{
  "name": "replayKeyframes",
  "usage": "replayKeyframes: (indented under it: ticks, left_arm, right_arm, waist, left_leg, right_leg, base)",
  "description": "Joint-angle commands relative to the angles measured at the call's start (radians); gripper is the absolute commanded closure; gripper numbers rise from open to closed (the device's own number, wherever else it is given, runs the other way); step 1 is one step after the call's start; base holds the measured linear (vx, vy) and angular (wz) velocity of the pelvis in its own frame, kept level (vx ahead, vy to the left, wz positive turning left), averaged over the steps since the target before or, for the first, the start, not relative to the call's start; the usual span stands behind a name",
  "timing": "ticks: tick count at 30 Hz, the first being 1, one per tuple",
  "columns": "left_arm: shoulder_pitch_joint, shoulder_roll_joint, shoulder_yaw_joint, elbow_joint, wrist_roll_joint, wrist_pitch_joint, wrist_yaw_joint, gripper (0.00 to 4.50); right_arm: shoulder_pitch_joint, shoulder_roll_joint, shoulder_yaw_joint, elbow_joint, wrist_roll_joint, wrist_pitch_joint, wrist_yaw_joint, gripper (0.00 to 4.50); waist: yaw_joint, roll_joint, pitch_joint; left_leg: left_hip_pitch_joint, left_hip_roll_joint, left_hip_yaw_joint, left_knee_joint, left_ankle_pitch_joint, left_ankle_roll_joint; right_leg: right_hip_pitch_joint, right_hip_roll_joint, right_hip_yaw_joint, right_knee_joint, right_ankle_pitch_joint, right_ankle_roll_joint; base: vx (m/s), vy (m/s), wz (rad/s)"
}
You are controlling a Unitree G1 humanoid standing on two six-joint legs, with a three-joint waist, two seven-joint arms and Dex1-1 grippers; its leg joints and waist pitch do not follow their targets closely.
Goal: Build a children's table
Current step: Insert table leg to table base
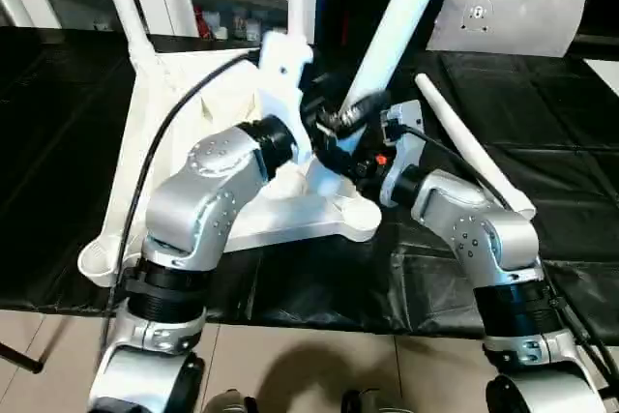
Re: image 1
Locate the white plastic table top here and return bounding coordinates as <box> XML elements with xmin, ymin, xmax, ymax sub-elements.
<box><xmin>76</xmin><ymin>47</ymin><xmax>384</xmax><ymax>292</ymax></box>

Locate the white flat panel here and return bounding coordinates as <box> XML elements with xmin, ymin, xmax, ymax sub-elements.
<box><xmin>583</xmin><ymin>58</ymin><xmax>619</xmax><ymax>86</ymax></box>

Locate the dark left robot leg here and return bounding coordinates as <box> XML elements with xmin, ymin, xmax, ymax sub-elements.
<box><xmin>205</xmin><ymin>387</ymin><xmax>258</xmax><ymax>413</ymax></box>

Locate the black mat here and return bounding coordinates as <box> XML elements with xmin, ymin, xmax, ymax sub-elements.
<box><xmin>0</xmin><ymin>25</ymin><xmax>619</xmax><ymax>338</ymax></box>

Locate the black metal stand pole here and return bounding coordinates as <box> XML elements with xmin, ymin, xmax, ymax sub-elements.
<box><xmin>0</xmin><ymin>335</ymin><xmax>47</xmax><ymax>375</ymax></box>

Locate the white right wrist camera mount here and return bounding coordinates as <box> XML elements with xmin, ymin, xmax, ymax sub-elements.
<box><xmin>378</xmin><ymin>99</ymin><xmax>427</xmax><ymax>210</ymax></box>

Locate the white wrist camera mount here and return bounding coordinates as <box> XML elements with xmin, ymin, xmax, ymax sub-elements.
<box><xmin>255</xmin><ymin>30</ymin><xmax>316</xmax><ymax>166</ymax></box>
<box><xmin>378</xmin><ymin>99</ymin><xmax>427</xmax><ymax>210</ymax></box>

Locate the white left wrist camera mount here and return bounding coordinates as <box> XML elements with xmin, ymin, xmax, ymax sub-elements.
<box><xmin>255</xmin><ymin>30</ymin><xmax>316</xmax><ymax>166</ymax></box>

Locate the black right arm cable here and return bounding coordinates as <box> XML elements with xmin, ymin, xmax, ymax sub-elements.
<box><xmin>399</xmin><ymin>124</ymin><xmax>614</xmax><ymax>381</ymax></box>

